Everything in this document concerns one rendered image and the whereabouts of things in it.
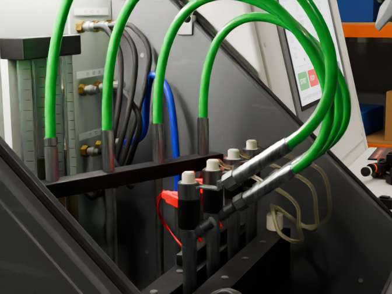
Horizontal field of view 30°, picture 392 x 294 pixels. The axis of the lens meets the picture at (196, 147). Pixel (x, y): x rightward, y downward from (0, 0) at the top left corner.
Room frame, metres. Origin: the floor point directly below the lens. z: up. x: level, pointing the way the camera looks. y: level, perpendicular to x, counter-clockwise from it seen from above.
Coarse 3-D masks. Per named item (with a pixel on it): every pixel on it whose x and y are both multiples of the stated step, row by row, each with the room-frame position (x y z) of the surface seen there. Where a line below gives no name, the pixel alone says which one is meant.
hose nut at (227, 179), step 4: (228, 172) 0.86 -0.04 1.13; (232, 172) 0.86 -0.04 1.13; (224, 176) 0.86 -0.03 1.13; (228, 176) 0.85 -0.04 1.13; (232, 176) 0.85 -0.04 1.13; (224, 180) 0.85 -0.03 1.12; (228, 180) 0.85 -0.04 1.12; (232, 180) 0.85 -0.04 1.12; (224, 184) 0.85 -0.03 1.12; (228, 184) 0.85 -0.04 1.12; (232, 184) 0.85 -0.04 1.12; (236, 184) 0.85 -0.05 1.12; (240, 184) 0.85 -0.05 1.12; (228, 188) 0.85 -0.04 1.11; (232, 188) 0.85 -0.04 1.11
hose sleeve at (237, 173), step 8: (280, 144) 0.83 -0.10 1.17; (264, 152) 0.84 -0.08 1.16; (272, 152) 0.83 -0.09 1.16; (280, 152) 0.82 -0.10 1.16; (288, 152) 0.83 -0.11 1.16; (248, 160) 0.85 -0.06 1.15; (256, 160) 0.84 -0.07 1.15; (264, 160) 0.83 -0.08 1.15; (272, 160) 0.83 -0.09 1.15; (240, 168) 0.85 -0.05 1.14; (248, 168) 0.84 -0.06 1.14; (256, 168) 0.84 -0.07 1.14; (264, 168) 0.84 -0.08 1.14; (240, 176) 0.84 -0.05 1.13; (248, 176) 0.84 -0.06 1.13
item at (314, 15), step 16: (64, 0) 0.94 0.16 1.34; (304, 0) 0.82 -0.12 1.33; (64, 16) 0.94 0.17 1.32; (320, 16) 0.81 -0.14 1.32; (320, 32) 0.81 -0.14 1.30; (48, 64) 0.95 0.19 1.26; (336, 64) 0.81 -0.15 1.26; (48, 80) 0.95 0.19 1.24; (336, 80) 0.81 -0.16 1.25; (48, 96) 0.95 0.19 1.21; (48, 112) 0.95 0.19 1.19; (320, 112) 0.81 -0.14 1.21; (48, 128) 0.95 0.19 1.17; (304, 128) 0.82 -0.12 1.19; (48, 144) 0.95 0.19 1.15; (288, 144) 0.82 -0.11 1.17
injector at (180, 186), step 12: (180, 192) 0.87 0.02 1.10; (192, 192) 0.87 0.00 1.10; (180, 204) 0.87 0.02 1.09; (192, 204) 0.87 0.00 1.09; (180, 216) 0.87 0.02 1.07; (192, 216) 0.87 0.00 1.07; (180, 228) 0.87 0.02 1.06; (192, 228) 0.87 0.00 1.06; (204, 228) 0.87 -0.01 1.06; (192, 240) 0.87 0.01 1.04; (192, 252) 0.87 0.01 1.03; (192, 264) 0.87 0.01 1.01; (192, 276) 0.87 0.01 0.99; (192, 288) 0.87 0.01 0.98
